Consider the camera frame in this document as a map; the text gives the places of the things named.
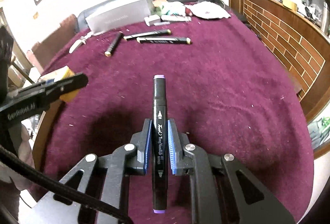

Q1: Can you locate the maroon bed blanket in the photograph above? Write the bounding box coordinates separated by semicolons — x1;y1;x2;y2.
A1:
40;16;313;221

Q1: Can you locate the pink fluffy cloth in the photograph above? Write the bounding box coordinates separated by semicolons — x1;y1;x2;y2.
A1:
185;1;231;20

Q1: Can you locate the yellow capped black marker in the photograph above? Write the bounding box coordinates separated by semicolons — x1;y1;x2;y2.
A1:
105;31;124;57

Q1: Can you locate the cardboard box tray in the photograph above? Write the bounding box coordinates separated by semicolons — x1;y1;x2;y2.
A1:
32;100;64;170

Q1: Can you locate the wooden brick pattern cabinet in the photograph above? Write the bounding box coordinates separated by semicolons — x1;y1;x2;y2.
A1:
229;0;329;122

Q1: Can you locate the yellow round container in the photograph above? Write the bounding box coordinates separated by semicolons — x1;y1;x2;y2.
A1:
40;65;81;104

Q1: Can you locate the clear plastic packet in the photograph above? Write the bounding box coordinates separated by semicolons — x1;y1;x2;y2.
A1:
160;14;192;22

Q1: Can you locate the brown upholstered chair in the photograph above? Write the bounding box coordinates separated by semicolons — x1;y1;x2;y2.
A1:
26;14;77;74

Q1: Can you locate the white power adapter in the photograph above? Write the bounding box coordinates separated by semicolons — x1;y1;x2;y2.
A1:
144;14;161;27

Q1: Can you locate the white key fob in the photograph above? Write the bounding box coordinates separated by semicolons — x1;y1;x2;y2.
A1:
69;31;93;54

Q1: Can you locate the purple capped black marker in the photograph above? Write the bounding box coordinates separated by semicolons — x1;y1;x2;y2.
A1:
152;75;168;214

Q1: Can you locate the green cloth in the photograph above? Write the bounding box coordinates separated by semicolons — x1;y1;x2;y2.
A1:
153;1;186;16

